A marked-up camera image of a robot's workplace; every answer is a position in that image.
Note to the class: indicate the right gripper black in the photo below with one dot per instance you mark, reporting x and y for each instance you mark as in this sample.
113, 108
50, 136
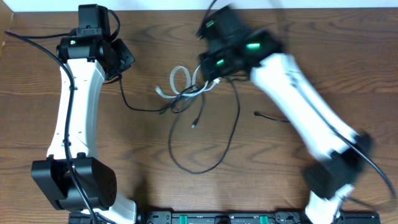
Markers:
212, 63

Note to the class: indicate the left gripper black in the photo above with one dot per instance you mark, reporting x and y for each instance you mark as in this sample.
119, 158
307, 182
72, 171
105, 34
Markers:
125, 55

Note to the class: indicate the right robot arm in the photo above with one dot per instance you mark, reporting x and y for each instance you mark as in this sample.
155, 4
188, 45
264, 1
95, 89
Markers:
340, 152

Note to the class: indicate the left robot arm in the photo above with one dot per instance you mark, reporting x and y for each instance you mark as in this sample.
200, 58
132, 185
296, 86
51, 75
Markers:
71, 176

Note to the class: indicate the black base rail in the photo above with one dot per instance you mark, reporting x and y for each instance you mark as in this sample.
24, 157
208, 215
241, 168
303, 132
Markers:
281, 217

